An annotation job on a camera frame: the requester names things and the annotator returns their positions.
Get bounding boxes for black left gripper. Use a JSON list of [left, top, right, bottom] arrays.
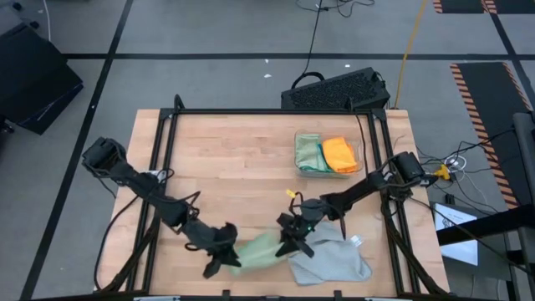
[[203, 223, 244, 279]]

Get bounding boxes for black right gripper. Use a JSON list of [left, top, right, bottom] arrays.
[[275, 208, 318, 258]]

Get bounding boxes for pale green microfiber towel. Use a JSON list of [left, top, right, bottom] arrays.
[[294, 133, 331, 173], [227, 232, 293, 277]]

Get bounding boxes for grey waffle microfiber towel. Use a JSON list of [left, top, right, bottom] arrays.
[[288, 221, 373, 287]]

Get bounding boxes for orange microfiber towel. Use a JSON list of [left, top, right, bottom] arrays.
[[321, 136, 359, 174]]

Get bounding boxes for clear plastic bin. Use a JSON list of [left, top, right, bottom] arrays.
[[293, 129, 364, 180]]

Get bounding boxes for black perforated computer case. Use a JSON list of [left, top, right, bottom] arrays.
[[280, 66, 391, 111]]

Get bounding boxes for white printed sheet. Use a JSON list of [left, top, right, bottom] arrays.
[[433, 202, 480, 267]]

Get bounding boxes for black metal beam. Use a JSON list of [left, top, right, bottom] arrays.
[[436, 203, 535, 247]]

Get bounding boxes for black hazard-striped floor mat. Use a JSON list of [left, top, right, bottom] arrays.
[[450, 61, 535, 209], [433, 0, 489, 15], [487, 0, 535, 15]]

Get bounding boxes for black equipment case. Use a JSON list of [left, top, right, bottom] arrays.
[[0, 23, 84, 135]]

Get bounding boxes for black aluminium table frame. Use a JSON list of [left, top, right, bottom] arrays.
[[94, 94, 451, 298]]

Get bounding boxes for coiled white cable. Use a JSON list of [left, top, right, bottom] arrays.
[[445, 154, 468, 171]]

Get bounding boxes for black floor cable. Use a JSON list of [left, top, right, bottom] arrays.
[[294, 0, 375, 79]]

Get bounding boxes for yellow power cord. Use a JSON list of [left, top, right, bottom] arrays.
[[394, 0, 430, 108]]

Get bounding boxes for grey metal post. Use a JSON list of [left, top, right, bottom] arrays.
[[512, 111, 535, 206]]

